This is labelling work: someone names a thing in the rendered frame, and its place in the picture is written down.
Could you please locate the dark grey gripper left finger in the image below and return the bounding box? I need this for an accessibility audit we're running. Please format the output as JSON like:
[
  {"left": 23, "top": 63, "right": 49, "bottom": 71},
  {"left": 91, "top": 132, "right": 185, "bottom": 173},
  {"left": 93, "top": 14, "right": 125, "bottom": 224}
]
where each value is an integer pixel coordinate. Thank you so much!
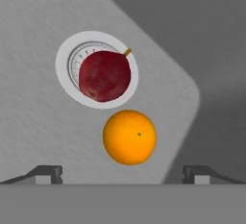
[{"left": 0, "top": 164, "right": 63, "bottom": 186}]

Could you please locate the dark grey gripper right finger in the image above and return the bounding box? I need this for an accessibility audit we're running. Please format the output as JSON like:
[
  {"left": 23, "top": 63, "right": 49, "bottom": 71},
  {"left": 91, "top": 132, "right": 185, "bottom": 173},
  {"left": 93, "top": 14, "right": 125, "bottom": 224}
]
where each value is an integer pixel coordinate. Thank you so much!
[{"left": 182, "top": 164, "right": 246, "bottom": 186}]

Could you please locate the grey steel sink basin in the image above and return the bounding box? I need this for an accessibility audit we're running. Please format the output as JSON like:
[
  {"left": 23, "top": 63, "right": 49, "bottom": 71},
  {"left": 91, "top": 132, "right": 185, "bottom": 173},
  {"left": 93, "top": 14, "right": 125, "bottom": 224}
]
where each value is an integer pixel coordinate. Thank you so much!
[{"left": 0, "top": 0, "right": 246, "bottom": 186}]

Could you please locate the orange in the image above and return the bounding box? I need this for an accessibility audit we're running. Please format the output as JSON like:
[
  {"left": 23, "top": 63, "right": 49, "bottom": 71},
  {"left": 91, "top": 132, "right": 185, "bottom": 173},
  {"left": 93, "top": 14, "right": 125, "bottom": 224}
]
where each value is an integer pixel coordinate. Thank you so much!
[{"left": 102, "top": 109, "right": 158, "bottom": 166}]

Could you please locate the white round sink drain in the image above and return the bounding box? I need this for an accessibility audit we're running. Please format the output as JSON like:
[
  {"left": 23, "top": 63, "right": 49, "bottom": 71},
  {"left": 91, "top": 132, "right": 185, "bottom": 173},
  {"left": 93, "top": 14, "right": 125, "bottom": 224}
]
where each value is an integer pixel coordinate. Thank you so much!
[{"left": 55, "top": 30, "right": 140, "bottom": 111}]

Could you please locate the dark red pear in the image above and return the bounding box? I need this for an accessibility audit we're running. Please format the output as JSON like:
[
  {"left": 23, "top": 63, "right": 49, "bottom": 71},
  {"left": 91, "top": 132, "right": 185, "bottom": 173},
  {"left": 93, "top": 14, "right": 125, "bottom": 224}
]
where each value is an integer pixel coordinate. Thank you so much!
[{"left": 78, "top": 47, "right": 133, "bottom": 103}]

